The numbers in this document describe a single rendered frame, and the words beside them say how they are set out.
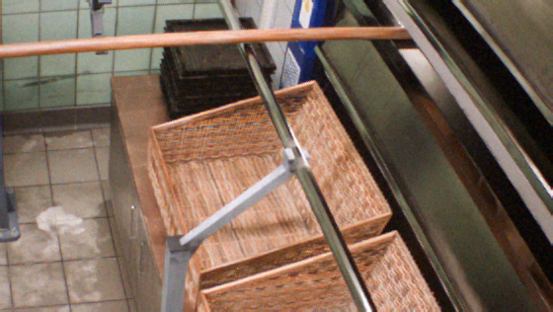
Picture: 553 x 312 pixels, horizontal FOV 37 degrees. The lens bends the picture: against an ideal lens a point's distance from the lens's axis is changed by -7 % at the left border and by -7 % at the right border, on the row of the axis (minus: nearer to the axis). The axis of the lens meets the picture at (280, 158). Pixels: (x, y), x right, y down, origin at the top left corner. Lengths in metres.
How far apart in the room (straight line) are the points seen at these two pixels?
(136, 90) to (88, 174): 0.65
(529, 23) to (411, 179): 0.59
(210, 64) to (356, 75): 0.46
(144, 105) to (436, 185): 1.13
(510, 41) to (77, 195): 2.05
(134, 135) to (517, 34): 1.38
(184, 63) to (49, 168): 1.07
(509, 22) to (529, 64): 0.11
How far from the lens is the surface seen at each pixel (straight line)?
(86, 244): 3.08
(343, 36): 2.02
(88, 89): 3.48
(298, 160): 1.66
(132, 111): 2.71
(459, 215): 1.87
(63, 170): 3.36
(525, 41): 1.58
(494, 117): 1.45
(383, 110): 2.15
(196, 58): 2.52
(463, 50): 1.68
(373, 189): 2.15
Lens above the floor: 2.22
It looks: 39 degrees down
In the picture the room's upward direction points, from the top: 11 degrees clockwise
